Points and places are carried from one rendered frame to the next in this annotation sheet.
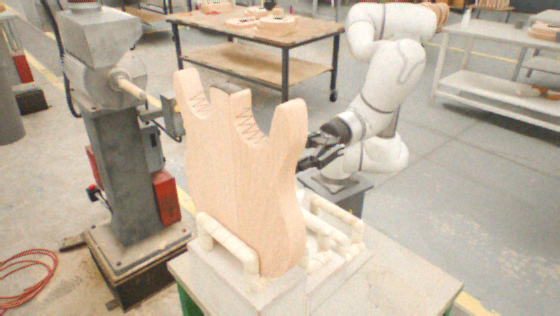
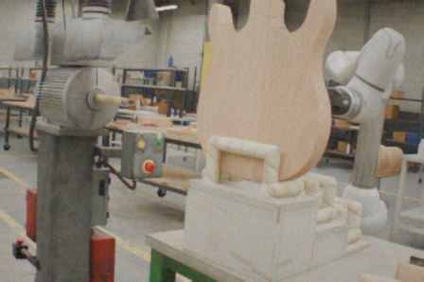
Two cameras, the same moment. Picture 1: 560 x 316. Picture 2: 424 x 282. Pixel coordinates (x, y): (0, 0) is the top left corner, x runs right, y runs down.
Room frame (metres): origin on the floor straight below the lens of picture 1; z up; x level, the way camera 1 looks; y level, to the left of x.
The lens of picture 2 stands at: (-0.44, 0.19, 1.30)
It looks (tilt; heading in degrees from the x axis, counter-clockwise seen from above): 5 degrees down; 359
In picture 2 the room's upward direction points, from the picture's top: 5 degrees clockwise
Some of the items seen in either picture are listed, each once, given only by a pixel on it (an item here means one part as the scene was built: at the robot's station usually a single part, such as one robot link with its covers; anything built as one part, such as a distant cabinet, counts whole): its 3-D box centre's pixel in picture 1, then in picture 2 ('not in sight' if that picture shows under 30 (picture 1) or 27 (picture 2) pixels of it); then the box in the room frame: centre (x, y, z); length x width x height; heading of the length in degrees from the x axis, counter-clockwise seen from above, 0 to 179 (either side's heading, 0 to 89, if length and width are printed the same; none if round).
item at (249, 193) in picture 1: (236, 179); (260, 87); (0.62, 0.09, 1.33); 0.35 x 0.04 x 0.40; 44
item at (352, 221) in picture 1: (335, 211); (330, 202); (0.88, -0.17, 1.04); 0.20 x 0.03 x 0.03; 44
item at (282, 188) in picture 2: (269, 275); (285, 188); (0.56, 0.02, 1.12); 0.11 x 0.03 x 0.03; 135
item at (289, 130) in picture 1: (282, 128); (316, 12); (0.53, 0.00, 1.49); 0.07 x 0.04 x 0.10; 44
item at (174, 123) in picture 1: (171, 114); (129, 158); (1.68, 0.53, 0.99); 0.24 x 0.21 x 0.26; 42
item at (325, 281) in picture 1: (289, 260); (286, 232); (0.74, -0.03, 0.98); 0.27 x 0.16 x 0.09; 45
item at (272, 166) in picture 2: (251, 274); (271, 176); (0.54, 0.06, 1.15); 0.03 x 0.03 x 0.09
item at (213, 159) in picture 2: (204, 234); (213, 163); (0.66, 0.17, 1.15); 0.03 x 0.03 x 0.09
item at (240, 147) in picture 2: (225, 237); (242, 147); (0.60, 0.12, 1.20); 0.20 x 0.03 x 0.03; 44
